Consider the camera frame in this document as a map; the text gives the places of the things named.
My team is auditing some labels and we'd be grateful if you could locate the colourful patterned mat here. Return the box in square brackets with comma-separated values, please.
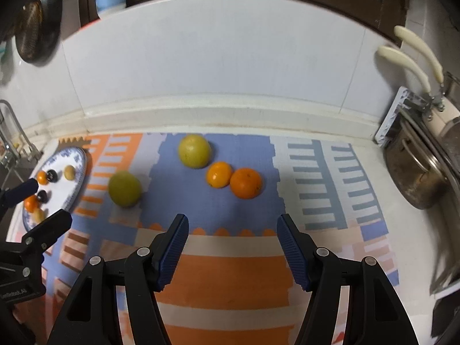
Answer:
[7, 133, 399, 345]

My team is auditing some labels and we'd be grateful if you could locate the large steel kitchen faucet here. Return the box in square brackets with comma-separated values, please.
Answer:
[0, 99, 44, 168]

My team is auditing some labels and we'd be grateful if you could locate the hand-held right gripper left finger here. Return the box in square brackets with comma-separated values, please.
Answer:
[47, 214, 189, 345]

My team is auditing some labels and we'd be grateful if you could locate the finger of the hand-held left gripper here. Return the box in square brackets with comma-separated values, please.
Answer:
[0, 178, 39, 218]
[20, 208, 72, 256]

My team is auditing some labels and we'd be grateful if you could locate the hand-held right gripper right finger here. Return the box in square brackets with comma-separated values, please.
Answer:
[277, 213, 419, 345]

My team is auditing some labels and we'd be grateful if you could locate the stainless steel pot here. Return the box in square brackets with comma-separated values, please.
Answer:
[383, 117, 453, 210]

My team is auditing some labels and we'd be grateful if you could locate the blue-rimmed white plate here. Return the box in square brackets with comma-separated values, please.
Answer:
[22, 147, 88, 231]

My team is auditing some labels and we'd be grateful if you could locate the black frying pan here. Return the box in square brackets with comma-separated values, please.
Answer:
[14, 0, 63, 66]

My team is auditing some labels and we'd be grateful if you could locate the small orange tangerine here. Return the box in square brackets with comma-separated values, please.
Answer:
[206, 162, 233, 189]

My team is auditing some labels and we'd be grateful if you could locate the large green apple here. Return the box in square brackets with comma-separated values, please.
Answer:
[108, 170, 142, 208]

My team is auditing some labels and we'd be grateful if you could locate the gold perforated colander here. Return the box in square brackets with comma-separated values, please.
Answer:
[16, 2, 45, 56]

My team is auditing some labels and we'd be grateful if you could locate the stainless steel sink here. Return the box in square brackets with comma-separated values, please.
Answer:
[0, 162, 40, 202]

